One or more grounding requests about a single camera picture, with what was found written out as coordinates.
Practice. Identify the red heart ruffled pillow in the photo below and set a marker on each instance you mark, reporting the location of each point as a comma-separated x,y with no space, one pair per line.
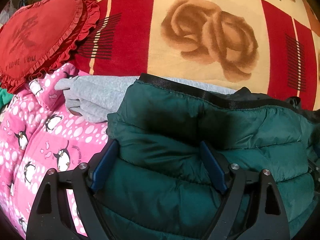
39,38

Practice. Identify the red orange rose blanket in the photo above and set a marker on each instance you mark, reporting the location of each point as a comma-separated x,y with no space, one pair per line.
268,46

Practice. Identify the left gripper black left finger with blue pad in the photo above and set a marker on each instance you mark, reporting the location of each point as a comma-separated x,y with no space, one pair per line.
64,206

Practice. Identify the folded grey garment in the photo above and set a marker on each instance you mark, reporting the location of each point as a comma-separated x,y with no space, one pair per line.
94,97

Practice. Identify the green ruffled cloth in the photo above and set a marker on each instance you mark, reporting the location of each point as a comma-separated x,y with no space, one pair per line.
5,98

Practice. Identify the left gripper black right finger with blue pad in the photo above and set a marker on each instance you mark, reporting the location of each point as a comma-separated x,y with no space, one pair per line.
251,205

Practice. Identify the dark green quilted puffer jacket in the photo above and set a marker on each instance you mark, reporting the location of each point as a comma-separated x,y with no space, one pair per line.
159,187

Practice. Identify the pink penguin print quilt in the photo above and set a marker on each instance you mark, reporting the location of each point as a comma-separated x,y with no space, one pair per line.
38,133

